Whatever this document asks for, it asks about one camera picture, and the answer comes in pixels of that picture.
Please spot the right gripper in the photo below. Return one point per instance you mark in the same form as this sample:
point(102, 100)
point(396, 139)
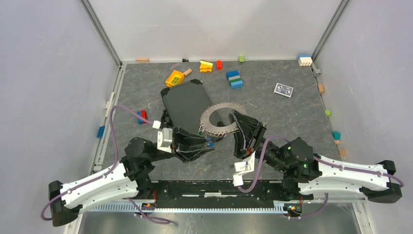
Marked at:
point(251, 128)

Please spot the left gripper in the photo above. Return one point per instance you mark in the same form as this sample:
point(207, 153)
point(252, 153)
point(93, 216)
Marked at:
point(188, 153)

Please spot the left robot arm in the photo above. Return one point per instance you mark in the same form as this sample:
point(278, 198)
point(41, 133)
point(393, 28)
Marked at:
point(127, 177)

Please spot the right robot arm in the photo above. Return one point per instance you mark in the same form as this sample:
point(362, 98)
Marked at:
point(306, 173)

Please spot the dark grey hard case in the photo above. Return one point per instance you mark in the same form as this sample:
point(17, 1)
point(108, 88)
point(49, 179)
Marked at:
point(184, 105)

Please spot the red blue brick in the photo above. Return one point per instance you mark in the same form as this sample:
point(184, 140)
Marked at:
point(143, 115)

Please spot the blue green stacked bricks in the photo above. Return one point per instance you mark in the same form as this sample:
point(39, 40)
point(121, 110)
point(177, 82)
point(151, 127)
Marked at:
point(234, 79)

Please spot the blue playing card box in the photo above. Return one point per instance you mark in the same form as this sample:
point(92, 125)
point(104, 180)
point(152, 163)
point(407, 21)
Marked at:
point(283, 90)

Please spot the yellow toy window block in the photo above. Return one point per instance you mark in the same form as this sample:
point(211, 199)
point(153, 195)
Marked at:
point(175, 78)

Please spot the wooden peg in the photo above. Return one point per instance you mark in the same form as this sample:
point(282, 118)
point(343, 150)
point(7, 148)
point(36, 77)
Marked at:
point(187, 72)

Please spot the red small block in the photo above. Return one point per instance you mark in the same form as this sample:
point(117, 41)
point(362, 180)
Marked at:
point(219, 65)

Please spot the yellow orange wedge blocks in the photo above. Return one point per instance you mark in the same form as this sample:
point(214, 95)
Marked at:
point(205, 66)

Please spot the teal block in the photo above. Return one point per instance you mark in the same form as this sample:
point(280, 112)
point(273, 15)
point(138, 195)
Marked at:
point(336, 135)

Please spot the orange wooden block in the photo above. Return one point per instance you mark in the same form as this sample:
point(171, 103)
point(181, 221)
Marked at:
point(321, 89)

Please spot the tan wooden block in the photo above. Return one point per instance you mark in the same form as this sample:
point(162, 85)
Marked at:
point(142, 60)

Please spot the grey brick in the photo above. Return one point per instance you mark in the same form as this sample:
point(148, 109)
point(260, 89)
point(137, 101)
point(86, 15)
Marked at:
point(316, 72)

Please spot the white blue brick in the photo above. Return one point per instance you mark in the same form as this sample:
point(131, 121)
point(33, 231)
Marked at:
point(305, 60)

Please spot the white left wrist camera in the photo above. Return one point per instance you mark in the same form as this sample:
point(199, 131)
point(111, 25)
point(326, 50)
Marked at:
point(164, 137)

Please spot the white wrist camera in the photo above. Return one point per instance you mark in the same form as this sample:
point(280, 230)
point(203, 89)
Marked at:
point(241, 168)
point(164, 137)

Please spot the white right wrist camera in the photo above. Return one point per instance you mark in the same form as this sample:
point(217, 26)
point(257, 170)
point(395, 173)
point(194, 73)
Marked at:
point(241, 168)

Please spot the white cable duct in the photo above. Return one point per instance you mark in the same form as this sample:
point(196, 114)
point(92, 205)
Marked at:
point(126, 207)

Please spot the blue block at left wall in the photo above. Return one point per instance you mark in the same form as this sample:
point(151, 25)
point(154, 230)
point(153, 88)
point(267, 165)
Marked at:
point(100, 132)

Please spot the tan block at right wall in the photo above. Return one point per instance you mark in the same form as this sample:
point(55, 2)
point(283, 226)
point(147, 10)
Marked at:
point(342, 153)

